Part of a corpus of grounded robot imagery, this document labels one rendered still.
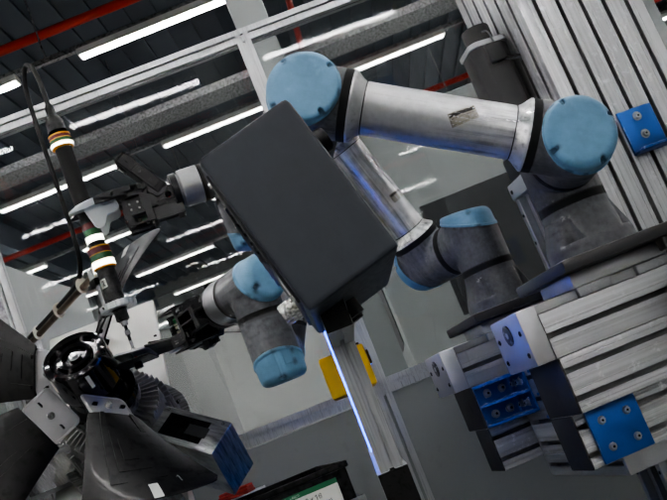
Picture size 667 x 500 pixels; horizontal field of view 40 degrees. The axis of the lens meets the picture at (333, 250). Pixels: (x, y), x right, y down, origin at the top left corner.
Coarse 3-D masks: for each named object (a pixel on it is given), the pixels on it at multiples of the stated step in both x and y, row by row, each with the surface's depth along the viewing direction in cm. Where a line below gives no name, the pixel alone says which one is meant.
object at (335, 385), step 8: (360, 344) 191; (360, 352) 191; (320, 360) 191; (328, 360) 191; (368, 360) 191; (328, 368) 190; (336, 368) 190; (368, 368) 190; (328, 376) 190; (336, 376) 190; (368, 376) 190; (328, 384) 190; (336, 384) 190; (336, 392) 189; (344, 392) 189; (336, 400) 198
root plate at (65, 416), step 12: (36, 396) 165; (48, 396) 165; (24, 408) 163; (36, 408) 164; (48, 408) 165; (60, 408) 166; (36, 420) 163; (48, 420) 164; (60, 420) 165; (72, 420) 166; (48, 432) 164; (60, 432) 165
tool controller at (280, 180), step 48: (240, 144) 91; (288, 144) 90; (240, 192) 90; (288, 192) 90; (336, 192) 89; (288, 240) 89; (336, 240) 89; (384, 240) 89; (288, 288) 89; (336, 288) 88
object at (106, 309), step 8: (88, 272) 176; (96, 280) 174; (96, 288) 174; (104, 296) 173; (104, 304) 173; (112, 304) 168; (120, 304) 169; (128, 304) 171; (136, 304) 173; (104, 312) 170; (112, 312) 173
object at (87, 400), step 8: (88, 400) 161; (96, 400) 163; (104, 400) 164; (112, 400) 166; (120, 400) 167; (88, 408) 159; (96, 408) 160; (104, 408) 162; (112, 408) 163; (128, 408) 165
